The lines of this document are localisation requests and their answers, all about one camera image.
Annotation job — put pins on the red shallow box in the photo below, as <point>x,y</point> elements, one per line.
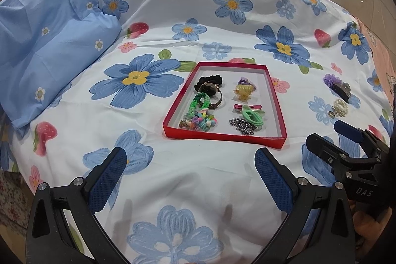
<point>222,90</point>

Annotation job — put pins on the yellow hair claw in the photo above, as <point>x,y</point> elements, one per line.
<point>243,92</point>

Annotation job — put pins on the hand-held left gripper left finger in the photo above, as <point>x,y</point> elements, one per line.
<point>108,180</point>

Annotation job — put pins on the black scrunchie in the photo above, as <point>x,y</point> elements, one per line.
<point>204,80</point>

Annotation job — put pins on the person's right hand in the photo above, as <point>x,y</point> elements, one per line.
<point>368,225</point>

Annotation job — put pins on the floral bedsheet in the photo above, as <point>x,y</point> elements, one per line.
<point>185,174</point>

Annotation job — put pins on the rose gold wristwatch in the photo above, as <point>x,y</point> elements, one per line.
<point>206,87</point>

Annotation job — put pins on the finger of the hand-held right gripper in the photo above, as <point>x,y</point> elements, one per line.
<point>349,131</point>
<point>321,148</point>

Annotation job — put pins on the light blue pillow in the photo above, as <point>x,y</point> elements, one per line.
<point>46,50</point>

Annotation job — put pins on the floral carpet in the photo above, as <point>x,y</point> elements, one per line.
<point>12,199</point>

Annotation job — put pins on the pink cloth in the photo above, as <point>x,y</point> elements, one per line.
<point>380,50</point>

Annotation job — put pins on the pink hair clip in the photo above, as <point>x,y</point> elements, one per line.
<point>239,106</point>

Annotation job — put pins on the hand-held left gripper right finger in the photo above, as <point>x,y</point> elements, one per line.
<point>272,180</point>

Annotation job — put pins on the purple flower hair clip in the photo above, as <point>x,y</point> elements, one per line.
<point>331,80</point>

